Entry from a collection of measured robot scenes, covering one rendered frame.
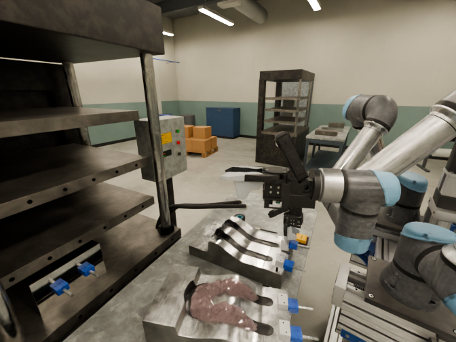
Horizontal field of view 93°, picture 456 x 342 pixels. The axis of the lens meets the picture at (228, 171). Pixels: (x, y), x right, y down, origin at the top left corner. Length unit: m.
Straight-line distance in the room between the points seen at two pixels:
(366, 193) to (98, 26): 1.00
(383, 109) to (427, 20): 6.59
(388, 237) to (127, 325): 1.23
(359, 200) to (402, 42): 7.04
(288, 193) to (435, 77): 7.12
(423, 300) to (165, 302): 0.81
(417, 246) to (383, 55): 6.81
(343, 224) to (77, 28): 1.00
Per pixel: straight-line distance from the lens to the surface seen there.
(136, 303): 1.12
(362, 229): 0.55
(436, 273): 0.76
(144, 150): 1.48
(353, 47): 7.47
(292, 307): 0.99
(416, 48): 7.48
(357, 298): 0.95
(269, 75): 5.06
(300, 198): 0.50
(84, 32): 1.01
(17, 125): 1.02
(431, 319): 0.91
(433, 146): 0.69
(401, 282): 0.89
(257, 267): 1.07
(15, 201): 1.03
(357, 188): 0.50
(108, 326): 1.09
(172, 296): 0.96
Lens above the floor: 1.63
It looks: 20 degrees down
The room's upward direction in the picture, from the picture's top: straight up
